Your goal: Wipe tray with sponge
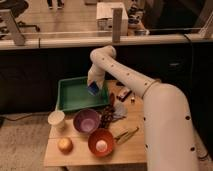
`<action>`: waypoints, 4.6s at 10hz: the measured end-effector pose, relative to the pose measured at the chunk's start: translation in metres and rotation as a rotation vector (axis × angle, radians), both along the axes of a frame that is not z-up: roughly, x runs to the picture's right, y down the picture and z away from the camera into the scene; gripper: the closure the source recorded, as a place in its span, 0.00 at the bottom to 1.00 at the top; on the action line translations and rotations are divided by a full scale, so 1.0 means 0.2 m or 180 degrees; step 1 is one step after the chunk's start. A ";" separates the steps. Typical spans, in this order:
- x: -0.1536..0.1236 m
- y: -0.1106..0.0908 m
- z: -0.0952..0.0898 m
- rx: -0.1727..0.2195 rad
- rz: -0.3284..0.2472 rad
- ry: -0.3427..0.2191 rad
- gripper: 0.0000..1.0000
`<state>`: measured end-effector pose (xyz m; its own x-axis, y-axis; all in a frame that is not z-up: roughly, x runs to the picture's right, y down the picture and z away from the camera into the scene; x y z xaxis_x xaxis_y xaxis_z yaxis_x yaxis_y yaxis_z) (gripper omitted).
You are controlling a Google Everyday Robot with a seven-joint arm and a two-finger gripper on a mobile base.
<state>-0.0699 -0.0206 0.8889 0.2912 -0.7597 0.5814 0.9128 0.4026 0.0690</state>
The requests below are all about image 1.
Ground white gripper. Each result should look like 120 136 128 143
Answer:
87 65 105 89

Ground blue sponge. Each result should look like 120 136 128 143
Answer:
88 82 99 96

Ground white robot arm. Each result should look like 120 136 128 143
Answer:
87 46 199 171

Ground green plastic tray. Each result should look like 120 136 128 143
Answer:
57 76 109 112

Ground small dark box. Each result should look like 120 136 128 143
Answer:
117 87 131 102

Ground blue grey cloth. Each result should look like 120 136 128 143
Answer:
113 101 127 120

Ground purple bowl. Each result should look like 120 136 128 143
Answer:
73 109 100 134

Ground white paper cup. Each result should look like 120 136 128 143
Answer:
48 110 65 131

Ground orange bowl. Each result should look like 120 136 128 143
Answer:
88 128 115 157

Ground small wooden table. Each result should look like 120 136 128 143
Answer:
43 79 164 168

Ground white cardboard box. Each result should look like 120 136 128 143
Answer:
96 2 128 35

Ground olive green tongs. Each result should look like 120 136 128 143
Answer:
114 127 139 145

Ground white egg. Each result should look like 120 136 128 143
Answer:
96 140 107 152

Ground black office chair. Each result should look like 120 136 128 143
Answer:
0 0 40 34

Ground centre railing post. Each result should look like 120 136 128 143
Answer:
112 8 122 43

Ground railing post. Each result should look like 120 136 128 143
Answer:
0 9 25 46
112 8 122 43

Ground left railing post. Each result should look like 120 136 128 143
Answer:
0 9 25 46

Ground black cable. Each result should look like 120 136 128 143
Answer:
182 33 211 160

